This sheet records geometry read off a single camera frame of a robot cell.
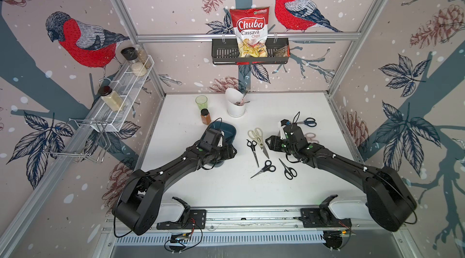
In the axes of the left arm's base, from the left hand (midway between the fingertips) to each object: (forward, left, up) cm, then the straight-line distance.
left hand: (235, 149), depth 86 cm
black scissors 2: (-8, -26, -8) cm, 29 cm away
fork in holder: (+31, -4, 0) cm, 32 cm away
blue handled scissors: (+23, -45, -9) cm, 51 cm away
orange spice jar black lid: (+21, +17, -1) cm, 27 cm away
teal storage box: (+14, +4, -6) cm, 16 cm away
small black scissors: (+7, -10, -8) cm, 14 cm away
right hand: (+4, -16, +1) cm, 17 cm away
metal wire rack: (-9, +51, +26) cm, 58 cm away
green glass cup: (+36, +22, -5) cm, 43 cm away
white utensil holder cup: (+34, +1, +2) cm, 34 cm away
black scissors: (-6, -16, -8) cm, 19 cm away
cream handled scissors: (+14, -12, -8) cm, 20 cm away
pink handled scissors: (+13, -42, -9) cm, 45 cm away
